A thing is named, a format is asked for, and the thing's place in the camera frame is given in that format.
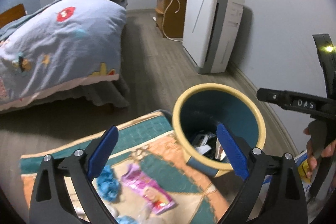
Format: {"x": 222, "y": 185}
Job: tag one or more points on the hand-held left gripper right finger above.
{"x": 232, "y": 153}

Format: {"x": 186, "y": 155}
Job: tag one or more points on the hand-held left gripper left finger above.
{"x": 103, "y": 150}

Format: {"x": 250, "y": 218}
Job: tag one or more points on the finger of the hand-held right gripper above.
{"x": 273, "y": 98}

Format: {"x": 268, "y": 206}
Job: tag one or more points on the teal wastebasket with yellow rim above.
{"x": 210, "y": 108}

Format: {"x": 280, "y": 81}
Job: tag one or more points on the person's right hand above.
{"x": 312, "y": 161}

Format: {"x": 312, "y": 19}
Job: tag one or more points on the heap of mixed wrappers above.
{"x": 204, "y": 142}

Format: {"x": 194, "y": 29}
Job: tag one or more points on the crumpled blue plastic cover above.
{"x": 124, "y": 220}
{"x": 107, "y": 184}

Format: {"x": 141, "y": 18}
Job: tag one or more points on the patterned teal and orange rug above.
{"x": 157, "y": 153}

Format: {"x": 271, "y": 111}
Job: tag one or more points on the purple snack packet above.
{"x": 147, "y": 187}

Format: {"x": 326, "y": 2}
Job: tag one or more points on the clear plastic wrapper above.
{"x": 149, "y": 216}

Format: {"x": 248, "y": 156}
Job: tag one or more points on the white air purifier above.
{"x": 199, "y": 29}

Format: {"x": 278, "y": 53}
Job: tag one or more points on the printed light blue blanket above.
{"x": 65, "y": 43}

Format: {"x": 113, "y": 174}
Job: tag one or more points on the wooden cabinet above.
{"x": 160, "y": 3}

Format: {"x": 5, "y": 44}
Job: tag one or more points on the wooden bed frame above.
{"x": 13, "y": 14}

